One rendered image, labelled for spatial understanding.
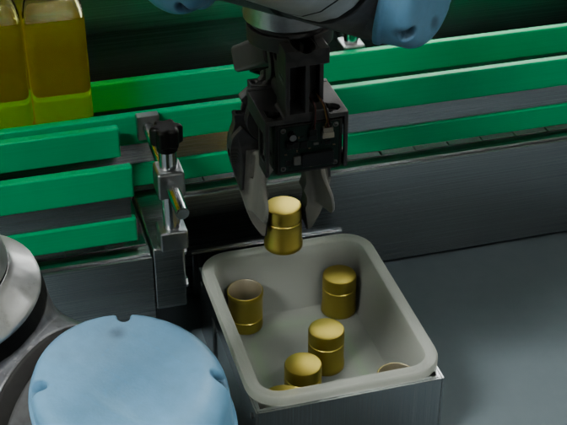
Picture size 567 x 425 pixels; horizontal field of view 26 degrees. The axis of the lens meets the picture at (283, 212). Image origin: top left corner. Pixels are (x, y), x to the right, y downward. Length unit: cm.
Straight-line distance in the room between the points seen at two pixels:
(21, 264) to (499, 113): 68
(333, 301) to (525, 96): 31
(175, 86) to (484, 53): 34
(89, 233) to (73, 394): 43
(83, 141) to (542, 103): 49
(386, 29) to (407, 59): 55
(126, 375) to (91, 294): 43
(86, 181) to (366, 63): 36
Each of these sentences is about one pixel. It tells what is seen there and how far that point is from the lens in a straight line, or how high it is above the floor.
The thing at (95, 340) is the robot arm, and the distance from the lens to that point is 75.
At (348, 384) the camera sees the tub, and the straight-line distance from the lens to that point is 105.
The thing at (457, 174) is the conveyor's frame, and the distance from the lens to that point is 132.
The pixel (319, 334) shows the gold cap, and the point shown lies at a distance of 115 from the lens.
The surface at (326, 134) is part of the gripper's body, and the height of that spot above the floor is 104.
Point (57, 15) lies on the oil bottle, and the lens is 115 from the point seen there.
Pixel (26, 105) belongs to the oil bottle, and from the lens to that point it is 119.
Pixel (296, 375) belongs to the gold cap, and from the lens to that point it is 110.
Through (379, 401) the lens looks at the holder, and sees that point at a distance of 108.
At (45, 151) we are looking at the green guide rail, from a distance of 117.
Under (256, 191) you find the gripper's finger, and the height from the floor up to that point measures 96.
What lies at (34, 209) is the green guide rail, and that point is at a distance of 112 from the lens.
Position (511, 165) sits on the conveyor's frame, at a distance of 134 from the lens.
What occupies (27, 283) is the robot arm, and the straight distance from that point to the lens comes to 78.
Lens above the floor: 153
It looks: 33 degrees down
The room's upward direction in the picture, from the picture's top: straight up
